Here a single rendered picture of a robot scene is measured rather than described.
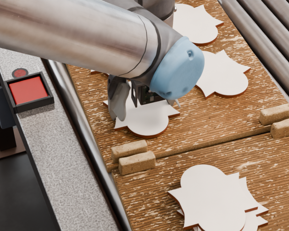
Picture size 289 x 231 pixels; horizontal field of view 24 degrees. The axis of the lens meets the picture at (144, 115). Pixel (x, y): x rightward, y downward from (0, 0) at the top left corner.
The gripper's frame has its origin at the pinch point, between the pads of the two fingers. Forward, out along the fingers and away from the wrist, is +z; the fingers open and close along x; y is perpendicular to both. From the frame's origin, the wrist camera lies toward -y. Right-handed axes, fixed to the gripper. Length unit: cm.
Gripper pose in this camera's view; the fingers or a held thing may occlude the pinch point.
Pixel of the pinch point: (141, 106)
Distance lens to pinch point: 117.0
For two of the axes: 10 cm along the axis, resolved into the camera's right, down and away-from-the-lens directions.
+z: -0.2, 6.5, 7.6
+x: 9.5, -2.3, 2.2
